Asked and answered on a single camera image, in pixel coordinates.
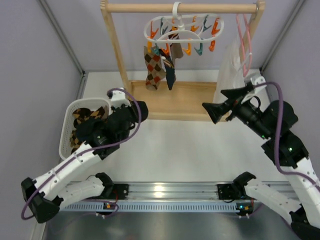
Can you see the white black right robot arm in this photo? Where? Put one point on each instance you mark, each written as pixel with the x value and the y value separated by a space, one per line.
pixel 284 149

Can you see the pink clothes hanger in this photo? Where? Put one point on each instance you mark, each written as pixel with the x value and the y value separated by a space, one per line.
pixel 245 45

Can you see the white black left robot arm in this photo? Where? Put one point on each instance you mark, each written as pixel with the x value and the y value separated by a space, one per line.
pixel 96 136

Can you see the tan black argyle sock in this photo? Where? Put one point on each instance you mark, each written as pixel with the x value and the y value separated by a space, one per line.
pixel 83 114

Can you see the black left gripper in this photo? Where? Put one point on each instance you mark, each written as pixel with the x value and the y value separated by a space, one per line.
pixel 85 128

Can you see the white round clip hanger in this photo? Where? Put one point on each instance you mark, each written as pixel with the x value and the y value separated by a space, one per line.
pixel 192 32

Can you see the brown striped beige sock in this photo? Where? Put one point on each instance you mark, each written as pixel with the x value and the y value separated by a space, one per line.
pixel 176 48

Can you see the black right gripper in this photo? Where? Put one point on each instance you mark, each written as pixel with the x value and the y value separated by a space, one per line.
pixel 235 102

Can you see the brown argyle hanging sock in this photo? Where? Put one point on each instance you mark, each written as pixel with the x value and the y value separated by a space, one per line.
pixel 155 72

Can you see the white hanging cloth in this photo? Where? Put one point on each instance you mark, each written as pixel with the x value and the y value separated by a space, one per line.
pixel 230 75

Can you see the yellow black argyle sock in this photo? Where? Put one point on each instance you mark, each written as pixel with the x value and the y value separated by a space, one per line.
pixel 75 143

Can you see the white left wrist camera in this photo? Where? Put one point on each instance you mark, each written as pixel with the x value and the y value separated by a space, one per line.
pixel 117 98

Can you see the white perforated plastic basket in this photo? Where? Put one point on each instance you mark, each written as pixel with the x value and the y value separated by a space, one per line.
pixel 92 103

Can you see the wooden clothes rack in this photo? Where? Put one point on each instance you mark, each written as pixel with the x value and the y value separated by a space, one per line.
pixel 184 101

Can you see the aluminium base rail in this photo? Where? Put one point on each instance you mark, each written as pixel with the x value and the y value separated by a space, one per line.
pixel 189 197

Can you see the navy patterned sock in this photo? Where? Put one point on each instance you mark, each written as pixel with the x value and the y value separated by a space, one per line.
pixel 169 69

